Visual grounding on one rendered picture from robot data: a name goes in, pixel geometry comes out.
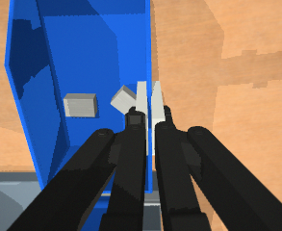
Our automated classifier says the grey metal block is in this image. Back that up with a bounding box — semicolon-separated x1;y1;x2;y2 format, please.
111;85;137;115
64;93;97;117

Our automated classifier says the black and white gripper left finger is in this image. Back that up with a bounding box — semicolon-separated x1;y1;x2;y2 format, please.
7;81;148;231

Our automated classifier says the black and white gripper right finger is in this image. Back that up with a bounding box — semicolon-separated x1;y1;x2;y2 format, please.
151;81;282;231

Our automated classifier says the blue open-front bin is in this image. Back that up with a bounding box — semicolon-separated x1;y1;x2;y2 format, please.
4;0;152;193
81;193;111;231

